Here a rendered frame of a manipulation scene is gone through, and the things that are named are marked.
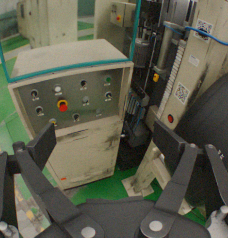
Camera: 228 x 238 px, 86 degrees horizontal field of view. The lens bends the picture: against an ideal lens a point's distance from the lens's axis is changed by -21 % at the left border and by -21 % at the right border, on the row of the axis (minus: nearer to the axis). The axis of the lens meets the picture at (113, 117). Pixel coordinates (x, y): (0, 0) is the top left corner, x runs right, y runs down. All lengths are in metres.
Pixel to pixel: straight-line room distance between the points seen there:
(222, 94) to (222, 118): 0.07
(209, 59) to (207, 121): 0.25
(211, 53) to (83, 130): 0.72
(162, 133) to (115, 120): 0.75
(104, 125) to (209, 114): 0.62
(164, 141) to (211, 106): 0.27
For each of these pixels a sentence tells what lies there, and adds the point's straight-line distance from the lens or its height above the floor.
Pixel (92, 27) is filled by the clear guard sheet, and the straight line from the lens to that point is 0.60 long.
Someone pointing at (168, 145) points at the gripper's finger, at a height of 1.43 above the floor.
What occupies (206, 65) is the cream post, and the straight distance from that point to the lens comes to 0.59.
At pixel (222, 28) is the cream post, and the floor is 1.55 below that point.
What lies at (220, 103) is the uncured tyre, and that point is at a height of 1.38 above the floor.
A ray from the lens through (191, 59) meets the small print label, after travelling 0.63.
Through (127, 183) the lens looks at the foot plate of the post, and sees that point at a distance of 1.67.
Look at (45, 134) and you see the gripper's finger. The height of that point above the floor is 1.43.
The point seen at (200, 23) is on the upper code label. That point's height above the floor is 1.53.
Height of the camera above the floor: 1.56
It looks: 45 degrees down
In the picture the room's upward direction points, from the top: 6 degrees clockwise
